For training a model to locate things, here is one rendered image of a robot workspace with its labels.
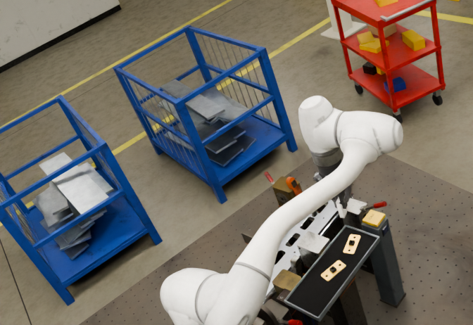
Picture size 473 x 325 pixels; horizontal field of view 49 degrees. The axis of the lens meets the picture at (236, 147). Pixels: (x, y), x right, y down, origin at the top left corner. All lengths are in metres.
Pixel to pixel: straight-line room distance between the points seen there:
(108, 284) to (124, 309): 1.29
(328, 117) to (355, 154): 0.14
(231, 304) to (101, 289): 2.76
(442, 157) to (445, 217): 1.46
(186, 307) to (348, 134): 0.61
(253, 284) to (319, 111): 0.50
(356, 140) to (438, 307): 1.02
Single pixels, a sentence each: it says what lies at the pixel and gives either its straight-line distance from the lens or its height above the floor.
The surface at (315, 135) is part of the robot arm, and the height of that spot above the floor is 1.67.
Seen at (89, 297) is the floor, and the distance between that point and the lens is 3.98.
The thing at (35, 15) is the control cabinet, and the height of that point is 0.57.
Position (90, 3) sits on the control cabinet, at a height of 0.34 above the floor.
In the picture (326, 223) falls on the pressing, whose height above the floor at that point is 1.00.
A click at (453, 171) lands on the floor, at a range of 3.84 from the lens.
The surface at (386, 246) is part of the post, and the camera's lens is 2.00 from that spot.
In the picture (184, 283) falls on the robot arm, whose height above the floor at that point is 1.56.
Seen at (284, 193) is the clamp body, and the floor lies 1.04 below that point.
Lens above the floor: 2.51
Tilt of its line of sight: 33 degrees down
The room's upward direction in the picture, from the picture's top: 22 degrees counter-clockwise
